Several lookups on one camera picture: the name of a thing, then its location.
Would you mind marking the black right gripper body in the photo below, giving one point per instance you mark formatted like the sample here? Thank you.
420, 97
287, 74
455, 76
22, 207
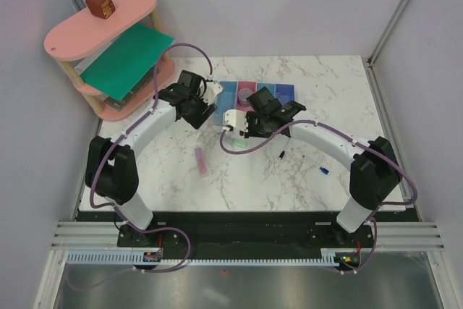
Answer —
257, 127

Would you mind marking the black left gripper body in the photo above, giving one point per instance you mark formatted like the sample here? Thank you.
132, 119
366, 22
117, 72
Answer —
200, 111

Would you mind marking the light blue plastic bin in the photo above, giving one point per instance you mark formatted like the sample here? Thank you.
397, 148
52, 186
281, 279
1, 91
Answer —
270, 86

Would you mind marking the purple blue plastic bin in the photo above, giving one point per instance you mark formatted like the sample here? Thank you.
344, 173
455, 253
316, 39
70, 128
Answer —
285, 93

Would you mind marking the small blue cup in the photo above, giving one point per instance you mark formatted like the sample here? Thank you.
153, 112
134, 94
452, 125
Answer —
243, 95

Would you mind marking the pink plastic bin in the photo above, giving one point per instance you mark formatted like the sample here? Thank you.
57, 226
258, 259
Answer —
245, 84

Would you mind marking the pink highlighter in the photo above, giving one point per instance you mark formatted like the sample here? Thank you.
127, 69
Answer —
201, 163

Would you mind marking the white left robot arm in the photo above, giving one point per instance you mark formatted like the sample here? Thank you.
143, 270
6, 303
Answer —
111, 171

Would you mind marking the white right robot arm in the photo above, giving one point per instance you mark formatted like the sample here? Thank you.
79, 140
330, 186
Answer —
372, 178

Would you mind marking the green board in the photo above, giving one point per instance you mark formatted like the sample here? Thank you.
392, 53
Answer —
122, 65

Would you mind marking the blue capped white marker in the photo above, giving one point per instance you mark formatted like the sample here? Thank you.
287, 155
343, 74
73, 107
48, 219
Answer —
322, 169

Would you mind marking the pink two-tier shelf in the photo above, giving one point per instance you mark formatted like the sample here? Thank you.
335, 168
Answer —
77, 41

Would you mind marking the brown wooden cube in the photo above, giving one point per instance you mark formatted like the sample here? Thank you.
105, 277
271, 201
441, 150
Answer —
101, 8

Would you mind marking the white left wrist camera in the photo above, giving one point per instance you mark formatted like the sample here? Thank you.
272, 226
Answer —
211, 91

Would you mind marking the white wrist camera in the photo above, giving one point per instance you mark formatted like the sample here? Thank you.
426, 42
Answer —
235, 120
211, 91

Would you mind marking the aluminium frame rail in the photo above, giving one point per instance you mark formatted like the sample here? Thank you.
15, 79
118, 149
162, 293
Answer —
389, 69

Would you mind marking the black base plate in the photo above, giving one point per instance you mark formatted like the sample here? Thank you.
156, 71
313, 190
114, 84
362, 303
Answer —
245, 234

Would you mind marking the white slotted cable duct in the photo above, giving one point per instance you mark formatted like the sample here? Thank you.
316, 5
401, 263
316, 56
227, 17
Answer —
144, 258

